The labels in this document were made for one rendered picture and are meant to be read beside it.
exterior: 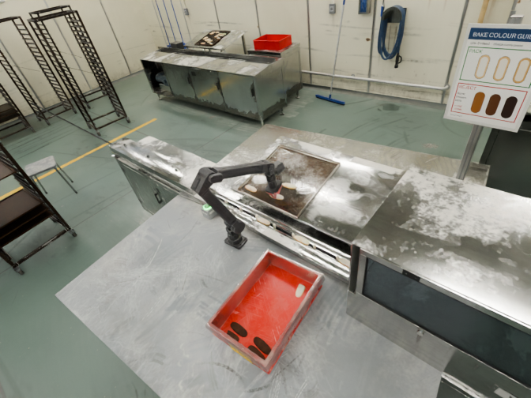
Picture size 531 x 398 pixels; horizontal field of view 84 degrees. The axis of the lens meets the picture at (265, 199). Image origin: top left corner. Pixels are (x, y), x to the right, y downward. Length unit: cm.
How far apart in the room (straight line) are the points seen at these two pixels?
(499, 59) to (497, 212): 75
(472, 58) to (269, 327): 154
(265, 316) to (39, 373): 196
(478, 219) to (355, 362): 70
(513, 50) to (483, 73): 13
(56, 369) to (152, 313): 137
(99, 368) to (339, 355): 184
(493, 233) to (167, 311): 140
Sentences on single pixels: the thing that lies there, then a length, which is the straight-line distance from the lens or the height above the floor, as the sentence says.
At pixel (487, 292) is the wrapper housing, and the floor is 130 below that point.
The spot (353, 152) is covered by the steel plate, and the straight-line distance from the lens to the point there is 240.
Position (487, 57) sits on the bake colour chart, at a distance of 178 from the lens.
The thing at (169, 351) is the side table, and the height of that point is 82.
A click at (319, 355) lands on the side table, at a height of 82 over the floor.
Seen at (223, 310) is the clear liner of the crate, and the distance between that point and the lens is 144.
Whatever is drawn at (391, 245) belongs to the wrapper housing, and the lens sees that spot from 108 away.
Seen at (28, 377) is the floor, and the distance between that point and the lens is 304.
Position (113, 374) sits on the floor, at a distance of 264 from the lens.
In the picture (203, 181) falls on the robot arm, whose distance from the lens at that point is 140.
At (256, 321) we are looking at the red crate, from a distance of 147.
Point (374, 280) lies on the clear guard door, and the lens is 117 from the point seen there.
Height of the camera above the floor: 212
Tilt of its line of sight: 40 degrees down
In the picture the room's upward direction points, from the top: 11 degrees counter-clockwise
